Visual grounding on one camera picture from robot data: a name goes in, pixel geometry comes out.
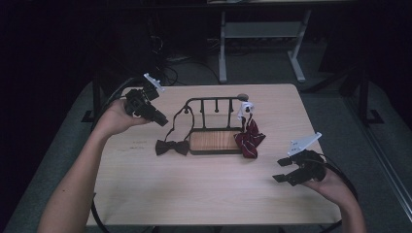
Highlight person's right hand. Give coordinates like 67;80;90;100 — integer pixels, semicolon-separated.
302;169;350;204

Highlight person's left hand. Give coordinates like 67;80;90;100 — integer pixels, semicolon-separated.
92;98;151;137

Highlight black hook rack wooden base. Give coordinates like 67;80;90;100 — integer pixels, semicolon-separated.
184;95;251;156

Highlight black bow tie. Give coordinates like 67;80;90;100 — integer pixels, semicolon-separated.
154;104;196;157

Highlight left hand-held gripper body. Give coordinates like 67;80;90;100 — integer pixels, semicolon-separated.
124;73;166;117

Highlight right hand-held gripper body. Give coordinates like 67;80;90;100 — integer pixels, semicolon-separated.
286;131;327;187

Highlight white metal desk frame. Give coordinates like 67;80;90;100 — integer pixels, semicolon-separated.
218;9;313;83

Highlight black metal stand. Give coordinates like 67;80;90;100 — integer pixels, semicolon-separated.
81;71;103;126
357;68;386;126

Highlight black floor cable bundle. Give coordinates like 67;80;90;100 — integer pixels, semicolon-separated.
146;17;222;87

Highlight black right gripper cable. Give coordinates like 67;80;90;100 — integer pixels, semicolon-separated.
318;152;360;233

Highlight dark red striped bow tie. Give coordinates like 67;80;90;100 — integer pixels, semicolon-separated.
233;101;267;159

